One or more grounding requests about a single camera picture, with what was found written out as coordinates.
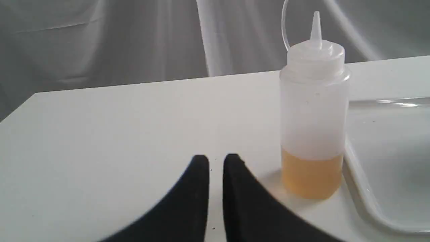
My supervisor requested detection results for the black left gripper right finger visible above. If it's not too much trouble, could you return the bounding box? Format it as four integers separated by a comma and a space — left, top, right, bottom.
223, 154, 338, 242

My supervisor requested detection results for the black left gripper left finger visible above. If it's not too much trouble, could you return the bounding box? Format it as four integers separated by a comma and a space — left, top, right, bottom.
104, 155, 210, 242

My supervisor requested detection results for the translucent plastic squeeze bottle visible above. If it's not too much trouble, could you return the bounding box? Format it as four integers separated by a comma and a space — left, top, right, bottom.
279, 0, 351, 200

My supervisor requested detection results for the white plastic tray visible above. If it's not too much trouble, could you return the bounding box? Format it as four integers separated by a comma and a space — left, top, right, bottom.
345, 97, 430, 235

